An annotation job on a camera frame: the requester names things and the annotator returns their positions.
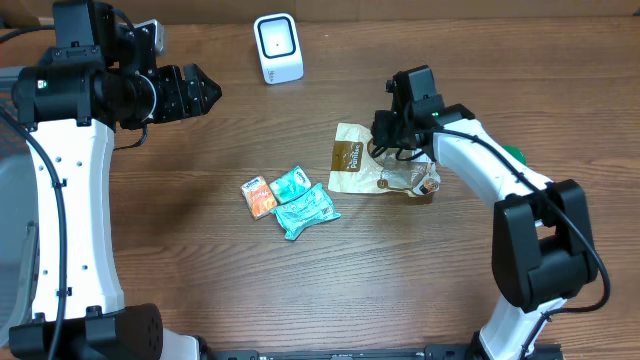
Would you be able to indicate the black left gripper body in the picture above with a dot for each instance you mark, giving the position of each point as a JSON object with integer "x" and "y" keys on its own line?
{"x": 168, "y": 103}

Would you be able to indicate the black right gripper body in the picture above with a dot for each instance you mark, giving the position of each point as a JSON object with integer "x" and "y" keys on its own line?
{"x": 388, "y": 132}

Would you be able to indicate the brown snack pouch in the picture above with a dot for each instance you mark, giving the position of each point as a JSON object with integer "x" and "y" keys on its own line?
{"x": 354, "y": 171}

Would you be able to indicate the green lid jar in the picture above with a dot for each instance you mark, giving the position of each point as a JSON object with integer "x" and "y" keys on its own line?
{"x": 516, "y": 153}

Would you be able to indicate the orange tissue pack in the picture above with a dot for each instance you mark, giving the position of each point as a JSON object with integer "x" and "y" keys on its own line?
{"x": 259, "y": 197}

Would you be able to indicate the green tissue pack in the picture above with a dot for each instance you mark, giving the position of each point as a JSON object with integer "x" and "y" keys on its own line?
{"x": 291, "y": 185}

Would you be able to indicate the teal snack packet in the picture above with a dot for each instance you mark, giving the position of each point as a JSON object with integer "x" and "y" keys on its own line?
{"x": 312, "y": 208}

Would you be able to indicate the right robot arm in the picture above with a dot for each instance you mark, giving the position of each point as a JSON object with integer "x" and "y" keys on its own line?
{"x": 544, "y": 261}

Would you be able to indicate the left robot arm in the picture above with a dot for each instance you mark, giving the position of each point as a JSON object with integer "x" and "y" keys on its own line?
{"x": 100, "y": 76}

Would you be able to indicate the grey plastic mesh basket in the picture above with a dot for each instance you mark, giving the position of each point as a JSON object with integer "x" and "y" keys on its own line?
{"x": 19, "y": 231}

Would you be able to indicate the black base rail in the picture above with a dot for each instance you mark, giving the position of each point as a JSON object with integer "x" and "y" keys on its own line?
{"x": 325, "y": 355}

